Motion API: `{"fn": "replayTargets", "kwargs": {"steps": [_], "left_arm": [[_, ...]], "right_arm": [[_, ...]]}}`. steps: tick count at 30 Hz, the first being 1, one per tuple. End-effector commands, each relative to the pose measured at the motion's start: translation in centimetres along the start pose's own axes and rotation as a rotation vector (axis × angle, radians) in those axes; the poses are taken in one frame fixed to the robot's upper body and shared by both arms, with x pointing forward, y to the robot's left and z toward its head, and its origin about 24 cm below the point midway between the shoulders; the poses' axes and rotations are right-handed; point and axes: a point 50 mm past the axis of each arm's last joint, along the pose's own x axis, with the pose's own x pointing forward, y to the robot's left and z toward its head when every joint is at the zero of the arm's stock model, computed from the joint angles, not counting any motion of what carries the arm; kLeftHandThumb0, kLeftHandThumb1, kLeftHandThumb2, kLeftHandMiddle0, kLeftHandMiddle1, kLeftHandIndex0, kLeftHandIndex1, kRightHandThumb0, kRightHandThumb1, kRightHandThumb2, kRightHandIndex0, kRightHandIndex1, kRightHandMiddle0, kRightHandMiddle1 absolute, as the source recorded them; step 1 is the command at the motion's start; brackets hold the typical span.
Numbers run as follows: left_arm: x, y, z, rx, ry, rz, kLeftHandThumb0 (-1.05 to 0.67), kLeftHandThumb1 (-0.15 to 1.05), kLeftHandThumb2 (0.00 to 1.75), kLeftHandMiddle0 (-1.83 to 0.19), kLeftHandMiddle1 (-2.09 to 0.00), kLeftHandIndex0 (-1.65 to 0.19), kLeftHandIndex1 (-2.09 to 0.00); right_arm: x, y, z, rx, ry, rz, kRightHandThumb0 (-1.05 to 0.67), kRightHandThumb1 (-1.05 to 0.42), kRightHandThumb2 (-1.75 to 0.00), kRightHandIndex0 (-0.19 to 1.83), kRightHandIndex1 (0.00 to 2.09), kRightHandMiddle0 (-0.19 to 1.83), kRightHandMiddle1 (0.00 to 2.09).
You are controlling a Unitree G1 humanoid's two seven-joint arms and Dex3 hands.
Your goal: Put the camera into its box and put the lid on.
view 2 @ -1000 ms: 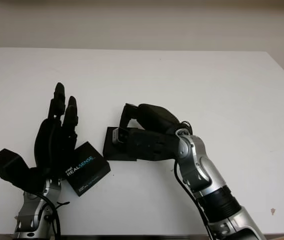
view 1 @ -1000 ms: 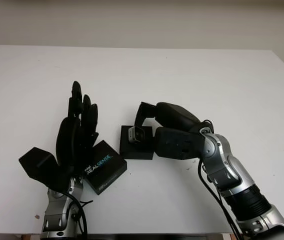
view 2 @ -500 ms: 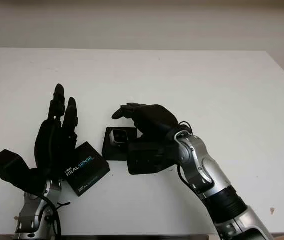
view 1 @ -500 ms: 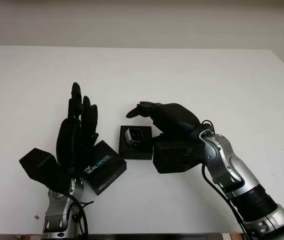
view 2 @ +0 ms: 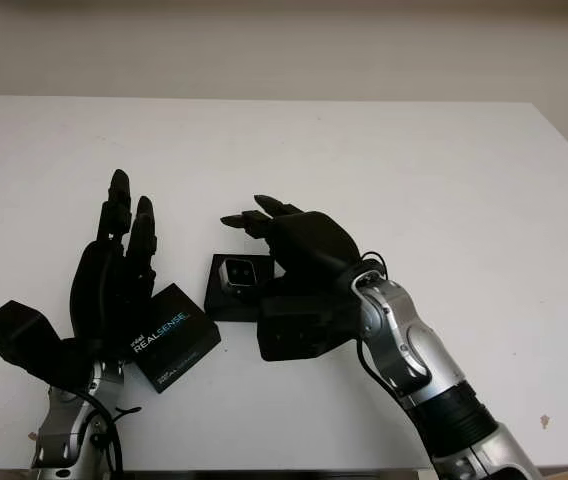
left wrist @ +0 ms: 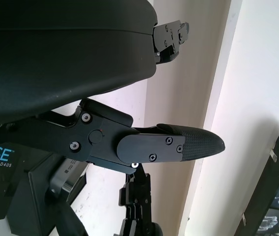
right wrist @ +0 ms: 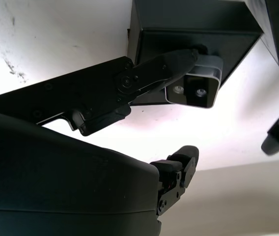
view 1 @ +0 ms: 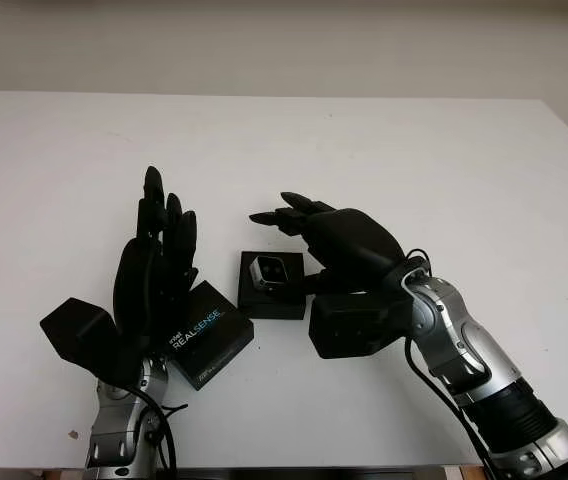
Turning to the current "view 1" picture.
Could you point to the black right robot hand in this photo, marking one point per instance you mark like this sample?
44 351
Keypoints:
359 245

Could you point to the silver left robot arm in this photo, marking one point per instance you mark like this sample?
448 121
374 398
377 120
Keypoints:
114 430

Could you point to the small silver depth camera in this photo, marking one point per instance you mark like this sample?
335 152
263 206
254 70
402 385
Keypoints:
268 272

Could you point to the black camera box base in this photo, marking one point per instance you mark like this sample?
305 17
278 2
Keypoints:
269 309

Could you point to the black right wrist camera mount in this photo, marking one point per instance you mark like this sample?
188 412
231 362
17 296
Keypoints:
349 325

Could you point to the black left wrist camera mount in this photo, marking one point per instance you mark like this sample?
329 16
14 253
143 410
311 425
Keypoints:
79 330

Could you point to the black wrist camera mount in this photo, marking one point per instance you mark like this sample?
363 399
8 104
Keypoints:
349 325
79 330

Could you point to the black RealSense box lid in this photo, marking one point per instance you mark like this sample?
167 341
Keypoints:
214 340

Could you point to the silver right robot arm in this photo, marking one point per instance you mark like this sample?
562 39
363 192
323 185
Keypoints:
464 340

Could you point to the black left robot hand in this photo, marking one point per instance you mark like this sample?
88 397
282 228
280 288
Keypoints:
144 295

